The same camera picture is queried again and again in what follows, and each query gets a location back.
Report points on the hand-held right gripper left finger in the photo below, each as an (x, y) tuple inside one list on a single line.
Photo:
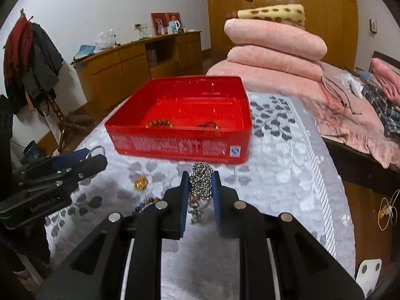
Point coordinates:
[(184, 203)]

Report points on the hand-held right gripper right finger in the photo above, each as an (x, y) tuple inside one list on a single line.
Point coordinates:
[(217, 200)]

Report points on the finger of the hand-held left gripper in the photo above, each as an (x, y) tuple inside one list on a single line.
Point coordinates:
[(70, 159), (90, 165)]

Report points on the red tin box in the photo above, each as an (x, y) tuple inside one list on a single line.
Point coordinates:
[(175, 147)]

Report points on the person's left forearm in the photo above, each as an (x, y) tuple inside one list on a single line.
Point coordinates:
[(22, 243)]

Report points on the wooden coat rack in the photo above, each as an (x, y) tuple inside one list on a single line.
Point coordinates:
[(64, 122)]

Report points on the blue bucket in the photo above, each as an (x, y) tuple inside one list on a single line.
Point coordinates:
[(31, 150)]

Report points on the brown slippers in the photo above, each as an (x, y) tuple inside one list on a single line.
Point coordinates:
[(79, 118)]

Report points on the yellow amber pendant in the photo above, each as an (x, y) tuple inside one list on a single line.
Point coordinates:
[(140, 182)]

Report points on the grey white leaf bedspread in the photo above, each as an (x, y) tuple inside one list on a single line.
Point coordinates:
[(281, 178)]

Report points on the wooden sideboard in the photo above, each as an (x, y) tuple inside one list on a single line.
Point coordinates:
[(125, 65)]

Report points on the light blue bag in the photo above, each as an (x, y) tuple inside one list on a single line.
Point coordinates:
[(86, 51)]

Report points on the white plastic bag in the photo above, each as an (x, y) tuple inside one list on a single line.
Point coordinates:
[(104, 40)]

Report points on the red scarf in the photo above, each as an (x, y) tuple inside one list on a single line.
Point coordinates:
[(17, 47)]

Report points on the bed with pink sheet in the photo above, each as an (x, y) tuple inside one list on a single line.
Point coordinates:
[(343, 125)]

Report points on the pink folded quilt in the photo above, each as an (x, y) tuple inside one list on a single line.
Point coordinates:
[(275, 37), (275, 64)]

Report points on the white cup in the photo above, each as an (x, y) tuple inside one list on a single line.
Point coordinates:
[(163, 31)]

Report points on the beige cloth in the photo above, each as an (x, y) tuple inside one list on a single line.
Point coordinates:
[(337, 90)]

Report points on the teal white kettle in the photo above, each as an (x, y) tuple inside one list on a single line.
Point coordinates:
[(175, 26)]

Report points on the white perforated plate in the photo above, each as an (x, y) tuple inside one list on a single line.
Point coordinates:
[(368, 273)]

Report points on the white cloth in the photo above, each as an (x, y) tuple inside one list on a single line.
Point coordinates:
[(351, 82)]

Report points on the plaid folded clothes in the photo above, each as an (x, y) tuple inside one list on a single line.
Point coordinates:
[(384, 109)]

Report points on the yellow spotted pillow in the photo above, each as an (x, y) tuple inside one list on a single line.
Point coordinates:
[(275, 14)]

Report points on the pink folded clothes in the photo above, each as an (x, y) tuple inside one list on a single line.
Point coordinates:
[(386, 76)]

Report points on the wooden wardrobe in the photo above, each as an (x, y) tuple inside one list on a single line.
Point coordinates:
[(328, 12)]

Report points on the wall socket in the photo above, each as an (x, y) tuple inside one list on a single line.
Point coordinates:
[(140, 26)]

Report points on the red photo frame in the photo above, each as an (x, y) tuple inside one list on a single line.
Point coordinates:
[(158, 22), (173, 15)]

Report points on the small wall device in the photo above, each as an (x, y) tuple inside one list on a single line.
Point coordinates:
[(373, 25)]

